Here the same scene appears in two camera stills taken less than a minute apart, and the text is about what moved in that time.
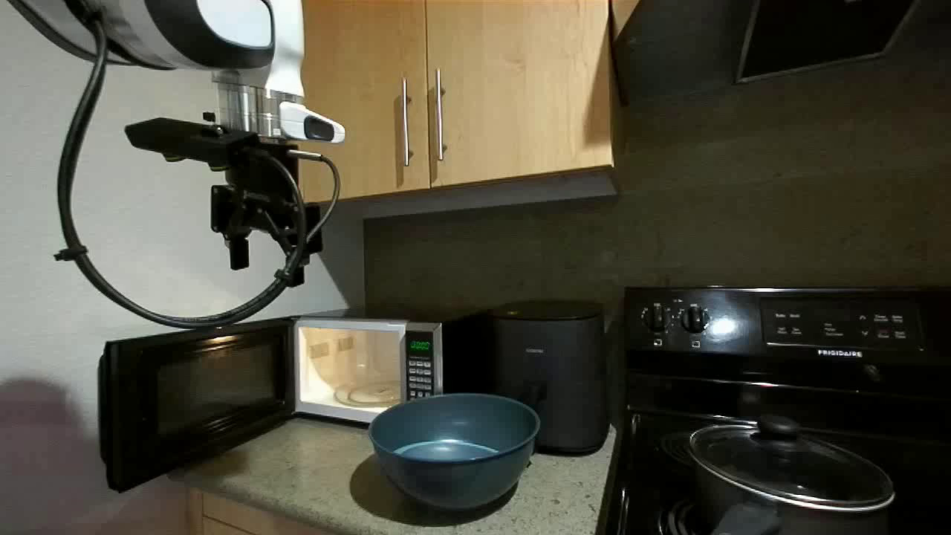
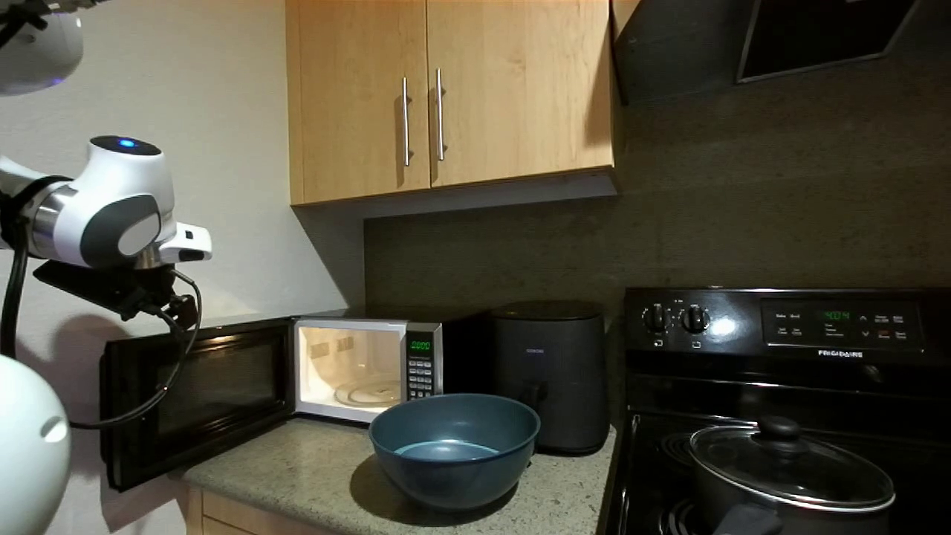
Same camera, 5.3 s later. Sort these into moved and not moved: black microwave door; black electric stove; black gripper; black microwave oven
Moved: black gripper
Not moved: black microwave oven; black microwave door; black electric stove
